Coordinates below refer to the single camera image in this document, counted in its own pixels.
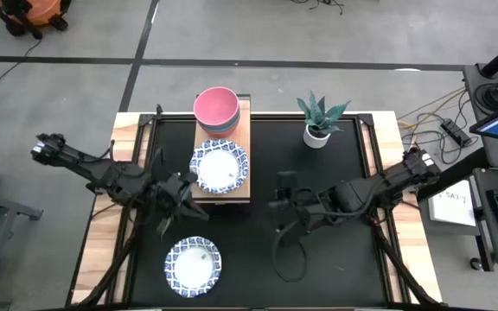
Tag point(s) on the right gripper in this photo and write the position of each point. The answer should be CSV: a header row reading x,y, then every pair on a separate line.
x,y
290,209

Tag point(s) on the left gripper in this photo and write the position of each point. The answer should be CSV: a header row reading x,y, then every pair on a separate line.
x,y
177,190

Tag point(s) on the blue patterned paper bowl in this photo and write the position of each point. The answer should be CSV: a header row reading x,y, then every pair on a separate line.
x,y
193,268
218,168

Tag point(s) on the blue plastic bowl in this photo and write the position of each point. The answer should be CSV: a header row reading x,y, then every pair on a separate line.
x,y
219,132

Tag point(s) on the teal plastic bowl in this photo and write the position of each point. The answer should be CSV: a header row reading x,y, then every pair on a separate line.
x,y
221,128

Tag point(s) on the pink plastic bowl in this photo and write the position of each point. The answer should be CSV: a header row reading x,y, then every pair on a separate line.
x,y
216,105

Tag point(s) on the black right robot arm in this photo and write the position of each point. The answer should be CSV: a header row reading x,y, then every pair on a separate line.
x,y
361,194

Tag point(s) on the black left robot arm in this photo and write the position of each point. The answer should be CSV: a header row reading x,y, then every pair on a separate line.
x,y
102,173

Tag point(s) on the light wooden shelf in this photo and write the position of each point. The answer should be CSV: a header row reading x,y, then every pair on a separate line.
x,y
223,198

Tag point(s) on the green plant in white pot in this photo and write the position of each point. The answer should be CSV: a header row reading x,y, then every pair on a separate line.
x,y
316,139

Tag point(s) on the white handwritten note board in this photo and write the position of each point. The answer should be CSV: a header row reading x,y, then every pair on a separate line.
x,y
452,209

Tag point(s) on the black power strip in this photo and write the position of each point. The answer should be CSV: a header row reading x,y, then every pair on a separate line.
x,y
456,133

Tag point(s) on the grey rolling desk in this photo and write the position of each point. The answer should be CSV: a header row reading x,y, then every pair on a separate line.
x,y
487,246

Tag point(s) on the orange shop vacuum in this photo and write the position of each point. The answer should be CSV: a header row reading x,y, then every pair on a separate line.
x,y
41,10

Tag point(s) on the black metal table frame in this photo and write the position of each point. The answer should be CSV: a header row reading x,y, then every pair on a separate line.
x,y
366,119

